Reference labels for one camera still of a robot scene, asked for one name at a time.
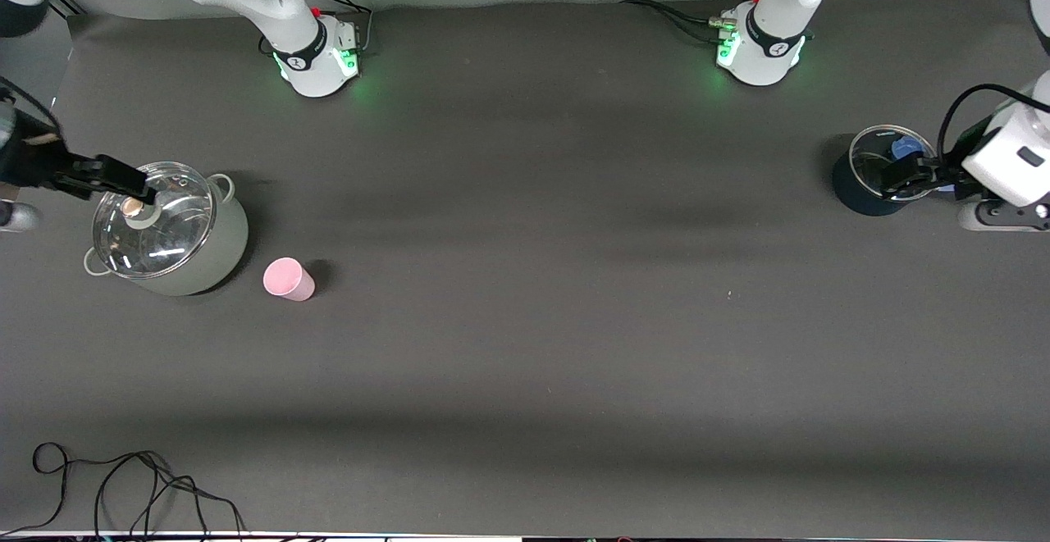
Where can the glass saucepan lid blue knob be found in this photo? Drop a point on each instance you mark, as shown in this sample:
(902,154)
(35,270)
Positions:
(869,152)

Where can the pink plastic cup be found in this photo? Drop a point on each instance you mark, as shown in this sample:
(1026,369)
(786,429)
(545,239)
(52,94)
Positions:
(287,278)

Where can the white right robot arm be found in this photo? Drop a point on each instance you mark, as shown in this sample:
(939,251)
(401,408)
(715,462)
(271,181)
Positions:
(271,1)

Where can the glass stock pot lid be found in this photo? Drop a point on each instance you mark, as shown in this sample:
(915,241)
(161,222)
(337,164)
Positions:
(172,234)

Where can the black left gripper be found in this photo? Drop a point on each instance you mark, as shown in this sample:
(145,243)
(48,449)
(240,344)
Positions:
(943,175)

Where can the pale green stock pot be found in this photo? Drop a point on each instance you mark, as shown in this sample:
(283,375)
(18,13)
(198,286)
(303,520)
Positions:
(221,247)

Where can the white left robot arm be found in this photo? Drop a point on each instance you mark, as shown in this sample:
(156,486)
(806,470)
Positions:
(771,34)

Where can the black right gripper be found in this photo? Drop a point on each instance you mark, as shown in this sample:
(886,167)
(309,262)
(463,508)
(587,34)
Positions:
(31,161)

